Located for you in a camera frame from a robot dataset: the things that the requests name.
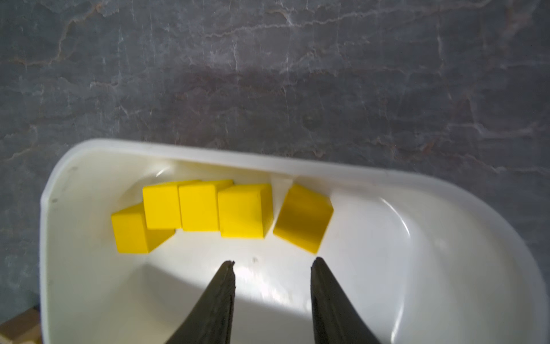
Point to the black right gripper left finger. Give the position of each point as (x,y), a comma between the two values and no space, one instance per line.
(210,320)

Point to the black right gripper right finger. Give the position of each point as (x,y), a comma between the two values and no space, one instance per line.
(335,320)

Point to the white oval plastic tub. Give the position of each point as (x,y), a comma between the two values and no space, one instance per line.
(421,260)

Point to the yellow cube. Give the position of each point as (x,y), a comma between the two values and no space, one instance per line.
(304,218)
(132,236)
(162,205)
(246,211)
(199,205)

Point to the tan wooden block bottom left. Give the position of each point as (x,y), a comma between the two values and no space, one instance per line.
(23,328)

